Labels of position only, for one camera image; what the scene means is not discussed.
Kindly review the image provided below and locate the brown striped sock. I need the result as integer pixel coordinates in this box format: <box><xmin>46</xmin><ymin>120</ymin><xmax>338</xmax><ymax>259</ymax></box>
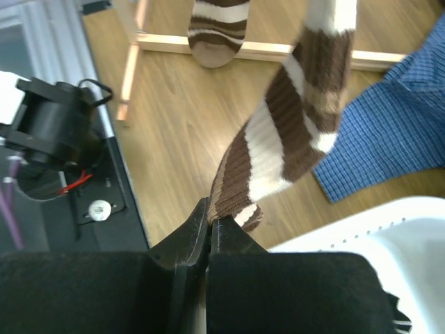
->
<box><xmin>187</xmin><ymin>0</ymin><xmax>250</xmax><ymax>69</ymax></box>
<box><xmin>207</xmin><ymin>1</ymin><xmax>357</xmax><ymax>231</ymax></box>

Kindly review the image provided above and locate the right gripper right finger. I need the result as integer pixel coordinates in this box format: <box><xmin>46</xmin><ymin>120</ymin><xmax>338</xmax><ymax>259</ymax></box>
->
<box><xmin>207</xmin><ymin>219</ymin><xmax>396</xmax><ymax>333</ymax></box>

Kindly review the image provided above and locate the wooden clothes rack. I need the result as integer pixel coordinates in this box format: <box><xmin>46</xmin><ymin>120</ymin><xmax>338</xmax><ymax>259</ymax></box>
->
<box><xmin>114</xmin><ymin>0</ymin><xmax>407</xmax><ymax>129</ymax></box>

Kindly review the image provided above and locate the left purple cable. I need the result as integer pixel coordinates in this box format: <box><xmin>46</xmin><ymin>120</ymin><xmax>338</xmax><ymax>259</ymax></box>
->
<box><xmin>0</xmin><ymin>156</ymin><xmax>25</xmax><ymax>251</ymax></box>

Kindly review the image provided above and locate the blue checkered shirt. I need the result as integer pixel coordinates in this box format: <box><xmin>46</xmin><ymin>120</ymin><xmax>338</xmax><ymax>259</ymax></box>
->
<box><xmin>314</xmin><ymin>16</ymin><xmax>444</xmax><ymax>202</ymax></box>

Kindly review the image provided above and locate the white plastic basket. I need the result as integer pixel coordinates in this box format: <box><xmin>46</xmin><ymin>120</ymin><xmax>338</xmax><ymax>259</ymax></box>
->
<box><xmin>271</xmin><ymin>196</ymin><xmax>444</xmax><ymax>333</ymax></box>

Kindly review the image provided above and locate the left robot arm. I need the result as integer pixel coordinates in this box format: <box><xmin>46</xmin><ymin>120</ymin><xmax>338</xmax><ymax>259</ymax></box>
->
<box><xmin>1</xmin><ymin>77</ymin><xmax>113</xmax><ymax>170</ymax></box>

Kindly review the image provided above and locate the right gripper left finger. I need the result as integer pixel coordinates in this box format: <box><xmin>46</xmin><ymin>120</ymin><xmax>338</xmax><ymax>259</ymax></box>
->
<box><xmin>1</xmin><ymin>199</ymin><xmax>209</xmax><ymax>333</ymax></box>

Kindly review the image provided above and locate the black mounting base rail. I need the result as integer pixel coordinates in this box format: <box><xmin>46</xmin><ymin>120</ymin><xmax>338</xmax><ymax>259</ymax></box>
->
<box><xmin>0</xmin><ymin>79</ymin><xmax>150</xmax><ymax>255</ymax></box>

